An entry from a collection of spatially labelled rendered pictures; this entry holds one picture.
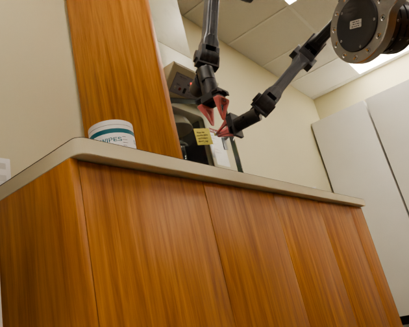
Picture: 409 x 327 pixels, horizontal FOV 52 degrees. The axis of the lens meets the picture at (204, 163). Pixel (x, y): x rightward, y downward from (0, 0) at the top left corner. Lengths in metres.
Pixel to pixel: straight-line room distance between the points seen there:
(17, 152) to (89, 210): 0.88
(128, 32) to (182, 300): 1.23
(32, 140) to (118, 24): 0.63
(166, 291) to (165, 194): 0.25
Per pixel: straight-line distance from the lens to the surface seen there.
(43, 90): 1.99
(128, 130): 1.22
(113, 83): 1.88
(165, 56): 1.97
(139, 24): 1.87
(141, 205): 1.03
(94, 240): 0.90
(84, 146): 0.93
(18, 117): 1.84
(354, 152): 4.60
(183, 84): 1.83
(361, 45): 1.17
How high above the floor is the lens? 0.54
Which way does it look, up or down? 19 degrees up
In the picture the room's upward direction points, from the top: 13 degrees counter-clockwise
